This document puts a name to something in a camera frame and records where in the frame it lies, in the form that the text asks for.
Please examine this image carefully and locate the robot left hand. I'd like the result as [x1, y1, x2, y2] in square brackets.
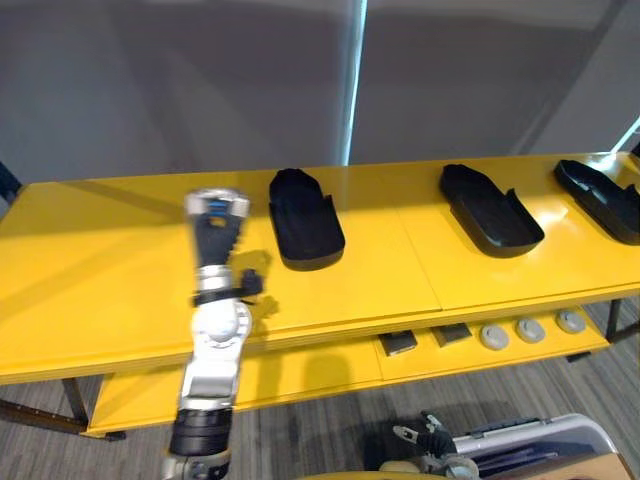
[183, 186, 252, 295]

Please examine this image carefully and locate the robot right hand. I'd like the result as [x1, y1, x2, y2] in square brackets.
[391, 409, 456, 464]

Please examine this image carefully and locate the yellow shelf top board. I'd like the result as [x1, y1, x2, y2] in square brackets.
[0, 151, 640, 387]

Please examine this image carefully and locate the yellow shelf board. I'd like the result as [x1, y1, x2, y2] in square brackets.
[0, 151, 640, 387]
[79, 304, 612, 440]

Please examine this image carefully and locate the yellow lower shelf board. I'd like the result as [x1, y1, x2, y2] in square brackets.
[79, 304, 612, 440]

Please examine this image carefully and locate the black plastic housing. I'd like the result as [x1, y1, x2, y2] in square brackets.
[552, 158, 640, 247]
[438, 163, 546, 260]
[268, 168, 347, 273]

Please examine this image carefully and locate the small dark grey block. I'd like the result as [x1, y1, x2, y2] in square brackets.
[431, 323, 473, 349]
[377, 330, 419, 358]

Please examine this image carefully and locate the silver grey storage case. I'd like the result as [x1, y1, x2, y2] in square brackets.
[452, 413, 624, 480]

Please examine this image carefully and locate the grey round disc part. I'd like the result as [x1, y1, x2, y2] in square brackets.
[515, 318, 546, 345]
[555, 309, 588, 336]
[479, 324, 511, 352]

